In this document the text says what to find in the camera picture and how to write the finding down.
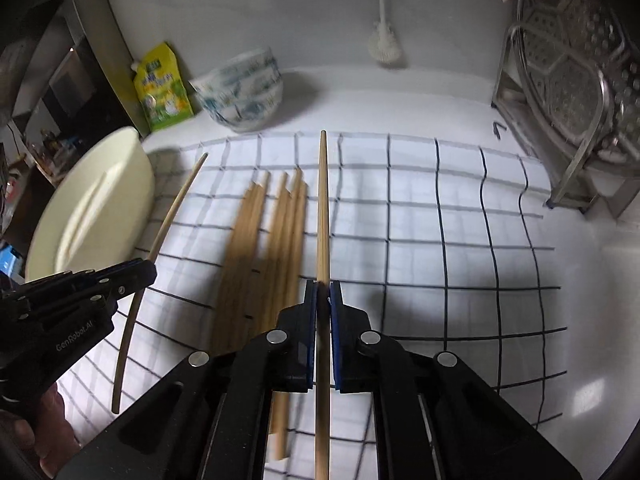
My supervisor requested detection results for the blue patterned ceramic bowl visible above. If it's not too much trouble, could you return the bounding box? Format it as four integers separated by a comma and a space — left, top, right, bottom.
189, 47, 285, 133

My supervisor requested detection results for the yellow green refill pouch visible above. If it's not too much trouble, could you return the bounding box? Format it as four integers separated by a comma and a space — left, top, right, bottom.
132, 42, 195, 133

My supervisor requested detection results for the white bottle brush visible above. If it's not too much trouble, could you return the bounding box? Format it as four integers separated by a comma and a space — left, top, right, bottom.
367, 0, 407, 68

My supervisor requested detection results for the white black checked cloth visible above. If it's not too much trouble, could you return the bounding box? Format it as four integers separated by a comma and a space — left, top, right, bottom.
57, 132, 568, 480

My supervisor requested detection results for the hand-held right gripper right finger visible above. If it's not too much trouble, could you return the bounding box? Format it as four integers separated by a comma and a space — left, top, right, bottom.
330, 280, 583, 480

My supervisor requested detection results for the wooden chopstick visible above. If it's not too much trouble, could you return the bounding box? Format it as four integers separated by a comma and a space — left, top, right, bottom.
110, 152, 210, 415
314, 130, 332, 480

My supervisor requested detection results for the perforated steel steamer plate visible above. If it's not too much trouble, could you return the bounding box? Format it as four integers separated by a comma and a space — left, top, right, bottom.
520, 0, 640, 161

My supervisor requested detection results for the blue box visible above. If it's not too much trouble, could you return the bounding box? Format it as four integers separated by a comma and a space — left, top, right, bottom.
0, 244, 25, 281

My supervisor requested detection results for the cream plastic basin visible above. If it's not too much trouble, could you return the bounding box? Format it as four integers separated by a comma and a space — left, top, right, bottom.
24, 126, 157, 283

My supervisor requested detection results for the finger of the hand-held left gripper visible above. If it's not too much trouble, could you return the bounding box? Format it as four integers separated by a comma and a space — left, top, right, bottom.
65, 258, 158, 312

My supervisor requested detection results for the person's left hand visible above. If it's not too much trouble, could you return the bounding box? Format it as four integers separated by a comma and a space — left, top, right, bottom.
0, 385, 83, 473

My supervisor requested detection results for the stainless steel range hood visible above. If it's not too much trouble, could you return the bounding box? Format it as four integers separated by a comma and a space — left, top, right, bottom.
0, 0, 101, 126

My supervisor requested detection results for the stainless steel dish rack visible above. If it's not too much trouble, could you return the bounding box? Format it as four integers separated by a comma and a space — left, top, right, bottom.
492, 0, 640, 221

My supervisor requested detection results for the row of condiment bottles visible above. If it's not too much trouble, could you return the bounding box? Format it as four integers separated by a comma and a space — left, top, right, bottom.
30, 130, 83, 173

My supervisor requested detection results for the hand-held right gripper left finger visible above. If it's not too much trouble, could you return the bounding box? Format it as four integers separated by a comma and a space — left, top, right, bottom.
60, 280, 321, 480

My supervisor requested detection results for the pile of wooden chopsticks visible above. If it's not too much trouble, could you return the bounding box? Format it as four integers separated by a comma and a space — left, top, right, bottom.
210, 169, 309, 462

